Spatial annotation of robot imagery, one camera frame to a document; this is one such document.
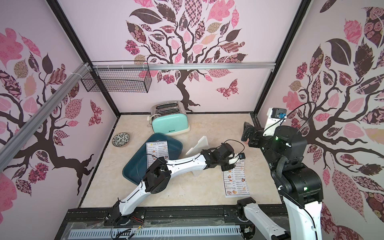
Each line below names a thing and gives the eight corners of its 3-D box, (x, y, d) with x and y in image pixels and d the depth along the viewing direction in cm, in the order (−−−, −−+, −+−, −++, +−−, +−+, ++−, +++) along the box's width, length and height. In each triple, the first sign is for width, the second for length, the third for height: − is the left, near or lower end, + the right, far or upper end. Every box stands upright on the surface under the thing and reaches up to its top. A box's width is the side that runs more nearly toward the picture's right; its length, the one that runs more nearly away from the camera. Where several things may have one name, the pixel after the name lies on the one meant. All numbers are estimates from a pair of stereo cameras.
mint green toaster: (156, 138, 106) (150, 122, 92) (155, 119, 118) (150, 103, 104) (188, 133, 109) (187, 117, 95) (185, 115, 121) (183, 98, 107)
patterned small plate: (113, 147, 101) (110, 143, 98) (118, 136, 107) (115, 132, 104) (128, 147, 101) (125, 143, 98) (132, 136, 107) (129, 132, 104)
